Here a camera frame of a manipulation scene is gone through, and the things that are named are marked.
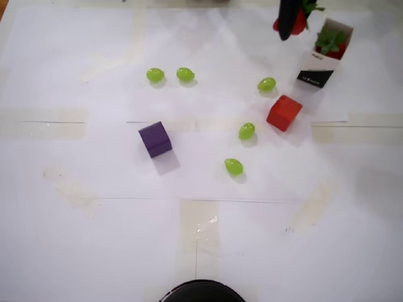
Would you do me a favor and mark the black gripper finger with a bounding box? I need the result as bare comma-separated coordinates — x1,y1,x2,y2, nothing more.
277,0,304,42
304,0,317,30

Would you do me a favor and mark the red strawberry with leafy top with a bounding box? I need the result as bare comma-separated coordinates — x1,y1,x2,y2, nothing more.
272,0,326,36

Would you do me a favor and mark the beige masking tape strip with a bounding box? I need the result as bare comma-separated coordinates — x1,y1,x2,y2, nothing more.
310,112,403,145
0,108,88,142
179,199,221,281
288,179,341,235
42,162,102,220

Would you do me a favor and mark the red strawberry with long stem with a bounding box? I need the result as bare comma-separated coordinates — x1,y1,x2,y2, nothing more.
314,25,347,60

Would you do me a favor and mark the red cube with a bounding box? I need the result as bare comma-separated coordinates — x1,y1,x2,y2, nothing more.
266,94,304,132

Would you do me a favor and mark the purple cube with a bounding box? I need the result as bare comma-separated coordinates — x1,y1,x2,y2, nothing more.
138,121,173,159

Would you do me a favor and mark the green grape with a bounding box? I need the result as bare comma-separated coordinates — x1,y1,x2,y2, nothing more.
176,67,195,82
257,77,277,92
224,158,245,176
145,67,165,83
238,122,256,141

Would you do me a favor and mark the black round base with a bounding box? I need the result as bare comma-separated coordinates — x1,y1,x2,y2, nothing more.
159,279,246,302

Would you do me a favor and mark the white and black paper box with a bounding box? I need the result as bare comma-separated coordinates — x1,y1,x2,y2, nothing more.
295,17,354,91

